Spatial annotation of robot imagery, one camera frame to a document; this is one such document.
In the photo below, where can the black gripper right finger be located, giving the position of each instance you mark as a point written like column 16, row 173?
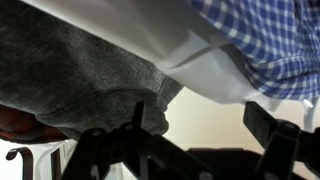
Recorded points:
column 284, row 143

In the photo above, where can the dark grey sweater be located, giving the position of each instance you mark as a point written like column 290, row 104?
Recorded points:
column 72, row 80

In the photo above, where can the blue white checkered shirt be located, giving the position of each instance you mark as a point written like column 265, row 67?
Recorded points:
column 280, row 40

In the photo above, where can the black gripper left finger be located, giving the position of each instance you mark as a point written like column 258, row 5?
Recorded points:
column 147, row 156

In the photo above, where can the black garment rack pole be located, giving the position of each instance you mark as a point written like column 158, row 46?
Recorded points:
column 28, row 162

